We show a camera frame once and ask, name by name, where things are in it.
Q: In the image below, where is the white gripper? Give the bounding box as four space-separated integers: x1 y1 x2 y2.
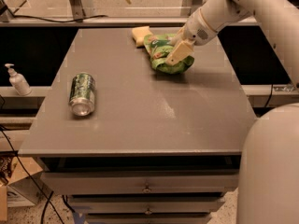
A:
165 8 217 66

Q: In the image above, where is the green rice chip bag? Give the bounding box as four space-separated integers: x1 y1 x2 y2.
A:
144 34 194 75

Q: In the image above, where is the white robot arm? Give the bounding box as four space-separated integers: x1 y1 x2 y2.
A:
166 0 299 224

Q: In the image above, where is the yellow sponge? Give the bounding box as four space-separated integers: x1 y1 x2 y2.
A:
132 26 152 48

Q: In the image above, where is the green soda can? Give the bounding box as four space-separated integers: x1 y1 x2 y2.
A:
69 73 95 117

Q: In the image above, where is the grey drawer cabinet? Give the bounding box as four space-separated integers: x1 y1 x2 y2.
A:
20 29 255 224

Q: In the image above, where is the white pump bottle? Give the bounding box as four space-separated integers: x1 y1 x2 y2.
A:
5 63 31 96

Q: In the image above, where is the cardboard box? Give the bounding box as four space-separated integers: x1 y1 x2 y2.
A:
0 156 44 221

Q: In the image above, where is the metal frame bracket left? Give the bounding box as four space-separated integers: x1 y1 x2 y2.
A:
69 0 85 20

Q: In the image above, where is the black cable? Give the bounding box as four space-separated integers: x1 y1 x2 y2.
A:
0 94 68 224

